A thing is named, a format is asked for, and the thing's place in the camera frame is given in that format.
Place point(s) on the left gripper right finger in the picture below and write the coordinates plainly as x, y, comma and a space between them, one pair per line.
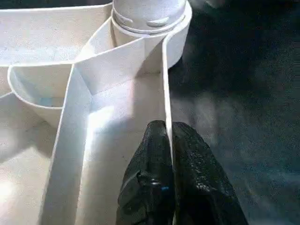
201, 187

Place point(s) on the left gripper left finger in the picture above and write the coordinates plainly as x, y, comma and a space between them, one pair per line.
150, 182

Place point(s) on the white plastic table top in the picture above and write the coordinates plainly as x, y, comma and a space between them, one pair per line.
105, 82

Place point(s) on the white plastic table leg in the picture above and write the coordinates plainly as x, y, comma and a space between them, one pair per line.
150, 11

